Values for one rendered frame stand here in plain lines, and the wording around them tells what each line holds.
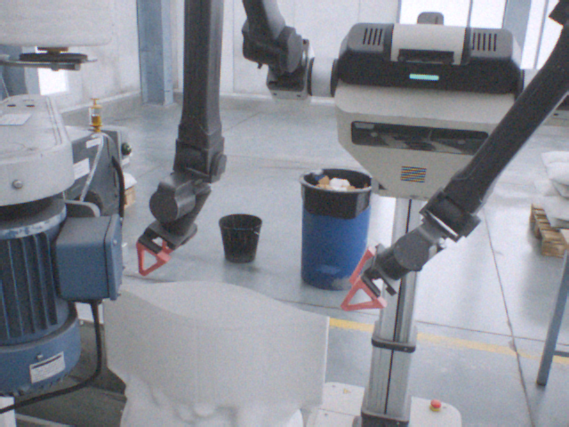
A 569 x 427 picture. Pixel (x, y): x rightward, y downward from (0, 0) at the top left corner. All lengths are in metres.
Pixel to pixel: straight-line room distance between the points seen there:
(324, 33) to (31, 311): 8.46
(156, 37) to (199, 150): 8.76
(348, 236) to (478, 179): 2.40
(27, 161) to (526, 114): 0.63
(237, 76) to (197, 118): 8.53
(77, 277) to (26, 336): 0.10
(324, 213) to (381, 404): 1.61
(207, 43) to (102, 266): 0.37
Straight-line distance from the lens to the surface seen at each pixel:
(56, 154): 0.72
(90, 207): 0.84
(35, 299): 0.79
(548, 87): 0.81
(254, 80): 9.38
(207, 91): 0.92
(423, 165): 1.36
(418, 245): 0.89
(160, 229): 1.04
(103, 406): 1.85
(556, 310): 2.74
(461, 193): 0.91
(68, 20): 0.80
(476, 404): 2.70
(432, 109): 1.25
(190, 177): 0.98
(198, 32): 0.88
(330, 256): 3.30
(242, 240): 3.62
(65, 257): 0.76
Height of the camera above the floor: 1.58
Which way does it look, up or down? 20 degrees down
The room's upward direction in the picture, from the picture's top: 2 degrees clockwise
